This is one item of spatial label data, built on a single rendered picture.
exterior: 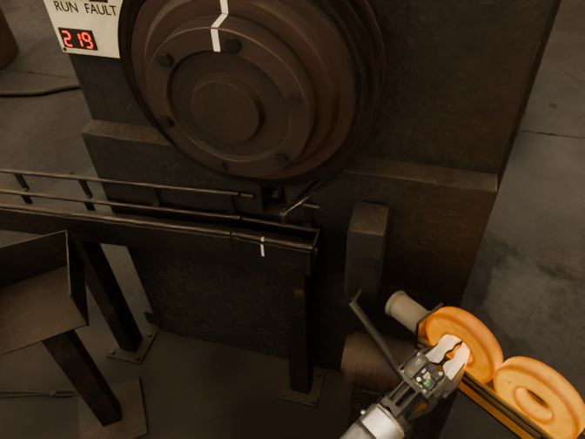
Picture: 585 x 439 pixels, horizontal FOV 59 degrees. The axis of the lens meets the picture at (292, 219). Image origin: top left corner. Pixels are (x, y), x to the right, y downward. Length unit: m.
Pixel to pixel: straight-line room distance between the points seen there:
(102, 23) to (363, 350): 0.89
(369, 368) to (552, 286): 1.11
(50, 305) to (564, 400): 1.08
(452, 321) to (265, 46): 0.58
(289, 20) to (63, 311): 0.85
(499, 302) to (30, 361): 1.68
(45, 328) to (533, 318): 1.57
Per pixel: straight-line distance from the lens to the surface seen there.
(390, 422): 0.96
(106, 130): 1.33
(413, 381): 0.97
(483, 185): 1.12
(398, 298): 1.11
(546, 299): 2.12
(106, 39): 1.20
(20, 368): 2.07
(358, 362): 1.22
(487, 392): 1.04
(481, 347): 1.00
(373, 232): 1.08
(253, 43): 0.78
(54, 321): 1.32
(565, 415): 0.98
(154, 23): 0.91
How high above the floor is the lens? 1.58
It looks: 45 degrees down
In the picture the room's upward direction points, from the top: 3 degrees counter-clockwise
